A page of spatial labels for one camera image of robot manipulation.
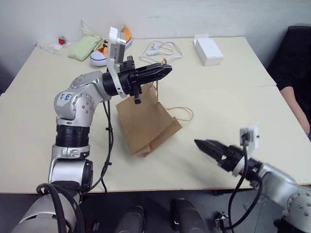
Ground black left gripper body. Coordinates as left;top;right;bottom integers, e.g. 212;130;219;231
118;55;144;105

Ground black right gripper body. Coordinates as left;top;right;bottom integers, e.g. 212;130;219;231
218;145;244;173

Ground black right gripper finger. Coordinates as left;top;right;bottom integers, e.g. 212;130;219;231
194;138;225;166
205;138;230;153

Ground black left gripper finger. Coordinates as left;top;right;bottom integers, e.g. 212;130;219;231
135;71;172;83
135;63;174;75

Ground brown paper bag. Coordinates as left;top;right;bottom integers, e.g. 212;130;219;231
116;57;194;158

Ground orange white sneaker plush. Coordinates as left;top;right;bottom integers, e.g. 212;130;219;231
89;24;134;67

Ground white cardboard box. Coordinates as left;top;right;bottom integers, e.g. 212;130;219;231
193;34;225;67

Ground small black metal clamp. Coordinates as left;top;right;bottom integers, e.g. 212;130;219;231
214;210;234;233

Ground dark rounded shape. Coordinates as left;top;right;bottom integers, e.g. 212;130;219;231
169;198;207;233
116;205;147;233

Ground person's black shirt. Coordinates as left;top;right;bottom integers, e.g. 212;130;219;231
266;25;311;91

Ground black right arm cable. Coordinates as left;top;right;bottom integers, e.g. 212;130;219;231
227;135;264;230

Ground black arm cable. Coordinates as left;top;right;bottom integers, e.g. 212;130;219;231
36;99;115;233
227;135;264;230

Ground white charging cable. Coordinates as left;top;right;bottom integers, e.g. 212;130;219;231
138;39;184;65

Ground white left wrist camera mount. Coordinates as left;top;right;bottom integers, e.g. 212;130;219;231
105;26;130;98

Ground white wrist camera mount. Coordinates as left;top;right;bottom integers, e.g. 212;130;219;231
232;122;262;177
105;26;130;98

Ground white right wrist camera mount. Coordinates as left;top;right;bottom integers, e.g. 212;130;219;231
232;122;262;177

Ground green drawstring pouch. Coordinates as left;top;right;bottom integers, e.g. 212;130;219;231
68;19;104;61

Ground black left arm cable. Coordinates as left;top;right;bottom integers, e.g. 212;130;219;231
36;99;115;233

